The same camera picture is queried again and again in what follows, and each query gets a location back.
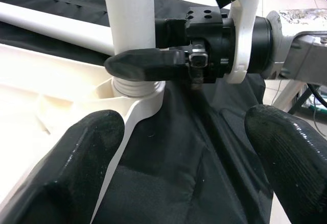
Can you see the white plastic children table top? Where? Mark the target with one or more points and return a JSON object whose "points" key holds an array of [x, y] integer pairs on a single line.
{"points": [[38, 81]]}

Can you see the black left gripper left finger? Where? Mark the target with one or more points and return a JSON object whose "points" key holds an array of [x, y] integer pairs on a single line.
{"points": [[64, 170]]}

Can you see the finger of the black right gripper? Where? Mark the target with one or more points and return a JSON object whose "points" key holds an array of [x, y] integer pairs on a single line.
{"points": [[148, 64], [171, 32]]}

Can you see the white plastic table leg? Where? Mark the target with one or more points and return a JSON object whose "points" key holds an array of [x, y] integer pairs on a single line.
{"points": [[130, 17], [51, 22]]}

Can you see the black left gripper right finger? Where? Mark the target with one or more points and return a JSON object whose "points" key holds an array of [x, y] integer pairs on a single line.
{"points": [[293, 162]]}

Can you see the black-legged table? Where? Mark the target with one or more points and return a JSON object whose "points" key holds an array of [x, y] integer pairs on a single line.
{"points": [[300, 101]]}

